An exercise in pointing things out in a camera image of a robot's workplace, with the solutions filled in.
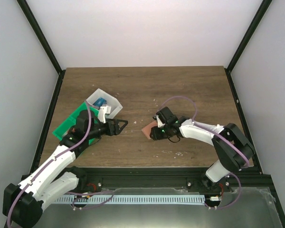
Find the white plastic bin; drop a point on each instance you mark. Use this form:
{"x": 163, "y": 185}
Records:
{"x": 116, "y": 106}

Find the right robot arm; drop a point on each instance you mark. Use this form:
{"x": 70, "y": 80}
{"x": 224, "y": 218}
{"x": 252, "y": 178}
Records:
{"x": 232, "y": 147}

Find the light blue slotted cable duct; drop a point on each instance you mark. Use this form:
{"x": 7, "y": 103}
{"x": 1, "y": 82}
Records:
{"x": 135, "y": 199}

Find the black frame post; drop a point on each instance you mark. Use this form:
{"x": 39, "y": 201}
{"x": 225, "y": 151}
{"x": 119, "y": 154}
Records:
{"x": 262, "y": 9}
{"x": 39, "y": 34}

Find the right black frame post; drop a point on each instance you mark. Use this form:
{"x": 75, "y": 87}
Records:
{"x": 262, "y": 9}

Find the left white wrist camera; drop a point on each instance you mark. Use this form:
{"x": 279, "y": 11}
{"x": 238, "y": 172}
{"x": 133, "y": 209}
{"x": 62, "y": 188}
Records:
{"x": 103, "y": 111}

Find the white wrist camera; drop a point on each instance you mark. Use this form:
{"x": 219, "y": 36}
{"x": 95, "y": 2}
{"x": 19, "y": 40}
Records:
{"x": 158, "y": 121}
{"x": 103, "y": 111}

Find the left black frame post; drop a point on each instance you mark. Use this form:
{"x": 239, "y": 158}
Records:
{"x": 39, "y": 34}

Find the green plastic bin front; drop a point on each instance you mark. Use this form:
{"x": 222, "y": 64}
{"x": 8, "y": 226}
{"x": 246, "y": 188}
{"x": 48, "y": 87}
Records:
{"x": 61, "y": 131}

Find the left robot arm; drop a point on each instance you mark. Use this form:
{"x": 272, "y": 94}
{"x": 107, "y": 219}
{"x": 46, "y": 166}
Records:
{"x": 25, "y": 202}

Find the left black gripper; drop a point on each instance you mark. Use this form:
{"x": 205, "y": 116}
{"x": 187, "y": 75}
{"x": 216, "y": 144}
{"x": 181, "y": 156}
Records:
{"x": 116, "y": 131}

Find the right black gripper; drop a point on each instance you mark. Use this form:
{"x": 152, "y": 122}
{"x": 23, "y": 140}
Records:
{"x": 156, "y": 136}

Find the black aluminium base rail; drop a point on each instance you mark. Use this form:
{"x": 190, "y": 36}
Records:
{"x": 96, "y": 179}

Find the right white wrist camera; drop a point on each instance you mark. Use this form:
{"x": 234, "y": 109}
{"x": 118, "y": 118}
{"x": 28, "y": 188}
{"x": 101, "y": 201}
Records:
{"x": 158, "y": 121}

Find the blue card in bin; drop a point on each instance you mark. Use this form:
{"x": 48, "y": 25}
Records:
{"x": 100, "y": 102}

